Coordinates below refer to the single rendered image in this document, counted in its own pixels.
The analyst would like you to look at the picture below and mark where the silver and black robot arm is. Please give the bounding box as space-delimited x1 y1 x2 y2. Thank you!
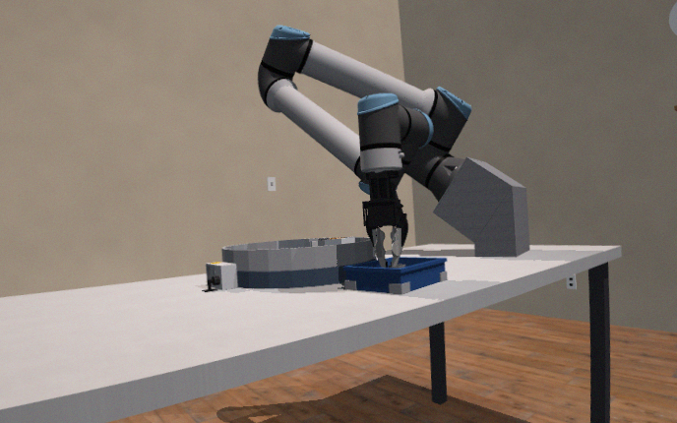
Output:
258 26 471 202

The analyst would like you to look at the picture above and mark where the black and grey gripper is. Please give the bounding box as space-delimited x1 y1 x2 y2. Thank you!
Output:
362 170 408 268

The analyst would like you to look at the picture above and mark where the blue crate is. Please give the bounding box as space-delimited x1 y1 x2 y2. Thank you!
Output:
343 257 448 295

